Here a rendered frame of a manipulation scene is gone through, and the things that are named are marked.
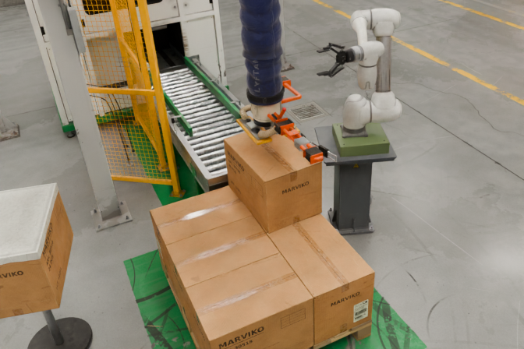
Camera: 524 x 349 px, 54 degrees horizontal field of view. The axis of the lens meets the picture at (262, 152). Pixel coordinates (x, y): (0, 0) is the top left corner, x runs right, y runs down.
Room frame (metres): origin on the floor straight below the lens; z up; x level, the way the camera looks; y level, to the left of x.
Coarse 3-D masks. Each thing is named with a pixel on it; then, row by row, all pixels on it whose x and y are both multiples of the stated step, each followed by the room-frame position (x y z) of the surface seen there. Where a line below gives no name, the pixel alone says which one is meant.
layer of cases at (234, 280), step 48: (192, 240) 2.44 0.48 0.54; (240, 240) 2.41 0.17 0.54; (288, 240) 2.38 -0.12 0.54; (336, 240) 2.35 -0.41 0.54; (192, 288) 2.04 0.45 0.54; (240, 288) 2.01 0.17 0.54; (288, 288) 1.99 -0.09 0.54; (336, 288) 1.96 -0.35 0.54; (240, 336) 1.74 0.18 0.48; (288, 336) 1.85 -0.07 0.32
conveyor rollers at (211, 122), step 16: (176, 80) 4.94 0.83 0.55; (192, 80) 4.91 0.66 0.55; (176, 96) 4.56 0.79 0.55; (192, 96) 4.54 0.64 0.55; (208, 96) 4.57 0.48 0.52; (192, 112) 4.22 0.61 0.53; (208, 112) 4.19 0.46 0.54; (224, 112) 4.16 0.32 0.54; (192, 128) 3.94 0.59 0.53; (208, 128) 3.90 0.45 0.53; (224, 128) 3.86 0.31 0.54; (240, 128) 3.83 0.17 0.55; (192, 144) 3.65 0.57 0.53; (208, 144) 3.62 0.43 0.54; (208, 160) 3.35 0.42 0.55; (224, 160) 3.38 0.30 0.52
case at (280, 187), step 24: (240, 144) 2.90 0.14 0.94; (264, 144) 2.87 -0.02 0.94; (288, 144) 2.85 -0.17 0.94; (240, 168) 2.76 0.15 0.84; (264, 168) 2.59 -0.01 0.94; (288, 168) 2.57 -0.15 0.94; (312, 168) 2.59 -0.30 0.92; (240, 192) 2.80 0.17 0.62; (264, 192) 2.46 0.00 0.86; (288, 192) 2.51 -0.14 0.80; (312, 192) 2.59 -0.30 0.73; (264, 216) 2.48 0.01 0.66; (288, 216) 2.51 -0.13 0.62; (312, 216) 2.59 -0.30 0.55
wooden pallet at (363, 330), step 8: (160, 256) 2.76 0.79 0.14; (168, 280) 2.63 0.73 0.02; (176, 296) 2.48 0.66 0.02; (184, 312) 2.22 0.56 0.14; (352, 328) 2.01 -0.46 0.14; (360, 328) 2.03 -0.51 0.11; (368, 328) 2.05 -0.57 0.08; (192, 336) 2.14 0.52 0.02; (336, 336) 1.97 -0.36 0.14; (344, 336) 1.99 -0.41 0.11; (360, 336) 2.03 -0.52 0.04; (368, 336) 2.05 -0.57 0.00; (320, 344) 1.92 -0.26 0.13
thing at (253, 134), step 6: (240, 120) 2.89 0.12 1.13; (246, 120) 2.84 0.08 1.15; (252, 120) 2.88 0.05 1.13; (246, 126) 2.80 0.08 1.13; (246, 132) 2.75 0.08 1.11; (252, 132) 2.72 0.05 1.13; (252, 138) 2.67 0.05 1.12; (258, 138) 2.65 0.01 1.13; (264, 138) 2.65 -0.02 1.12; (270, 138) 2.65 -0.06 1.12; (258, 144) 2.61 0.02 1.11
